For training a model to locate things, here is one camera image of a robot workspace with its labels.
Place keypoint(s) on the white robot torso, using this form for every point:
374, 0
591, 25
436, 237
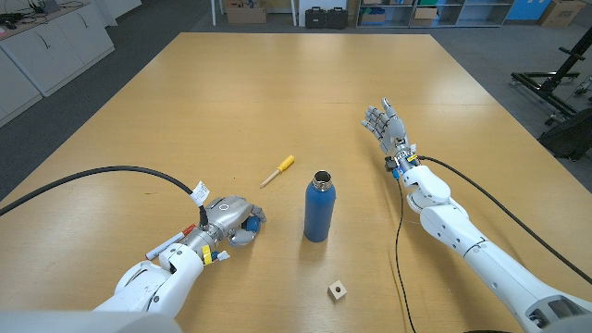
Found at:
83, 322

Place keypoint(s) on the white block with hole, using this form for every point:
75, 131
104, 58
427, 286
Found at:
336, 290

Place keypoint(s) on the cardboard box with print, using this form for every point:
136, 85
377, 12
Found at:
562, 13

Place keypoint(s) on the blue panel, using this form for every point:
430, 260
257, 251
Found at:
527, 9

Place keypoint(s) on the small cardboard box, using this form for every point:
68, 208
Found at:
424, 16

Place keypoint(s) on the large cardboard box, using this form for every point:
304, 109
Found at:
246, 15

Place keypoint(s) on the blue metal bottle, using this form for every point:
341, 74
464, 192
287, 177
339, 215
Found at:
319, 213

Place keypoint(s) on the white cabinet row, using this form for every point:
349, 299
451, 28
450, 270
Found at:
46, 51

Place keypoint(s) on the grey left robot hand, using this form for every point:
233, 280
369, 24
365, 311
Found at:
229, 213

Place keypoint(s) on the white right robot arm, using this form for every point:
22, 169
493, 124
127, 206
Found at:
481, 250

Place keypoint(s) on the black hard case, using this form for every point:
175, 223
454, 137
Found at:
315, 18
337, 18

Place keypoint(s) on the black metal stand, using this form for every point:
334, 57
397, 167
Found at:
550, 83

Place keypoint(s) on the blue bottle cap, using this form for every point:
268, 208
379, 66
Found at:
253, 224

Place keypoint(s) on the grey shelf unit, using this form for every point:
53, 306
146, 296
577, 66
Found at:
462, 11

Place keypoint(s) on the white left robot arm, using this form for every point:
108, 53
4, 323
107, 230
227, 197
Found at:
157, 282

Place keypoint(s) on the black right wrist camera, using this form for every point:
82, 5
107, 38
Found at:
390, 164

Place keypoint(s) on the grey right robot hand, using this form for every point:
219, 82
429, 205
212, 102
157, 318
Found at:
393, 129

